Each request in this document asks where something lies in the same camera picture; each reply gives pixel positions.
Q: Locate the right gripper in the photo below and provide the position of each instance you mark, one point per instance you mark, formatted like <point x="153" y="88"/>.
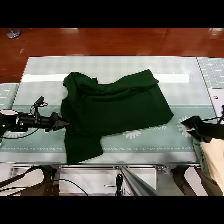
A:
<point x="196" y="127"/>

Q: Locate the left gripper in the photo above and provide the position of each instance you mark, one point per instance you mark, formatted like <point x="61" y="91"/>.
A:
<point x="53" y="122"/>

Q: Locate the dark green T-shirt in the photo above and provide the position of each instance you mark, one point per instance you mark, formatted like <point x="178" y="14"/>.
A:
<point x="116" y="106"/>

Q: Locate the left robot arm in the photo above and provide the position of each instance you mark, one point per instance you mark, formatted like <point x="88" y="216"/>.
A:
<point x="26" y="120"/>

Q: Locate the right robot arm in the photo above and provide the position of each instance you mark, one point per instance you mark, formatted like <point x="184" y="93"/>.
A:
<point x="180" y="177"/>

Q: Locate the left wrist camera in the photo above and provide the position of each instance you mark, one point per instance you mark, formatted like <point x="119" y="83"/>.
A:
<point x="39" y="101"/>

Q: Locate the silver frame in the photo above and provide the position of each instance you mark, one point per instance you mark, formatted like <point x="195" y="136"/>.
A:
<point x="140" y="186"/>

